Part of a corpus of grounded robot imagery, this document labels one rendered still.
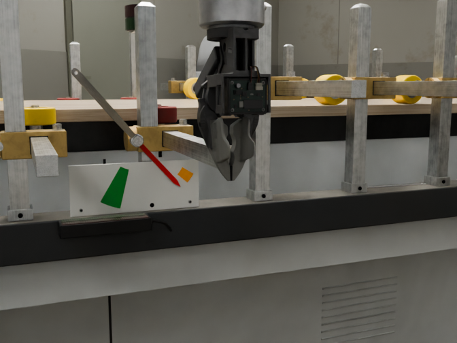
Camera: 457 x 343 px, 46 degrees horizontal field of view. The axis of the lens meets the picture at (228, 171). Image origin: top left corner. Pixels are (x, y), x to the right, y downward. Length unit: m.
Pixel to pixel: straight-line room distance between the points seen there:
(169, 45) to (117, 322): 6.03
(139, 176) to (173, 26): 6.27
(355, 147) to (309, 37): 8.17
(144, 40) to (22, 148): 0.31
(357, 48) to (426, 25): 7.52
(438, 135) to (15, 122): 0.98
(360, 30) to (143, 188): 0.60
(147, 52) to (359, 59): 0.49
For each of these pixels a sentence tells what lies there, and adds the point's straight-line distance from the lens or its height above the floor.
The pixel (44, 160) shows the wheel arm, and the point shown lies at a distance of 0.78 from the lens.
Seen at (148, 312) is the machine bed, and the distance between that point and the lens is 1.43.
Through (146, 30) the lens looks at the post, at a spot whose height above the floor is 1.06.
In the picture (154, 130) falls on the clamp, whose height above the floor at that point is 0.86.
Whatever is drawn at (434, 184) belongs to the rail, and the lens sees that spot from 1.46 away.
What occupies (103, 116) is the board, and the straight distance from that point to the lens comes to 1.24.
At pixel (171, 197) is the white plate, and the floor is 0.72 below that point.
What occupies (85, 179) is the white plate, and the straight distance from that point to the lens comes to 1.08.
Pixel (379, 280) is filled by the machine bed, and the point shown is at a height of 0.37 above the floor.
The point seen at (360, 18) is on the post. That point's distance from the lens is 1.30.
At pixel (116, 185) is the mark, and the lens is 1.09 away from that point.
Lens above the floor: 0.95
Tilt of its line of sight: 9 degrees down
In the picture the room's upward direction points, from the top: straight up
